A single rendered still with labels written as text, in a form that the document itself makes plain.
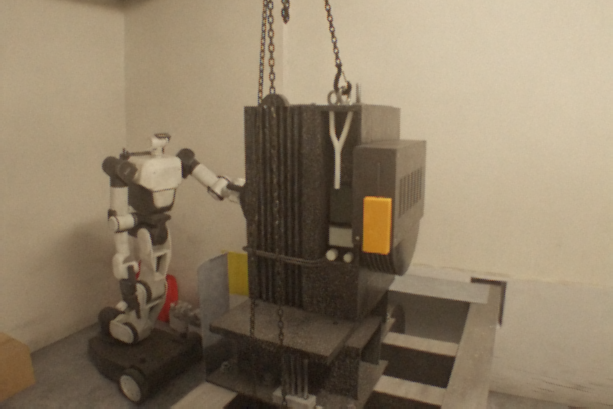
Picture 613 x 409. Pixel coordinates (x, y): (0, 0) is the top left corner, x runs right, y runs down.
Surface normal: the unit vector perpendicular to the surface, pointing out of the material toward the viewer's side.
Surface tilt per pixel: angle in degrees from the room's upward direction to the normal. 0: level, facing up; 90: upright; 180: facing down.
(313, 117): 90
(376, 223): 90
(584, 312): 90
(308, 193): 90
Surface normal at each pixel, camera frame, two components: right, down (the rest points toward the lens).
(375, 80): -0.44, 0.14
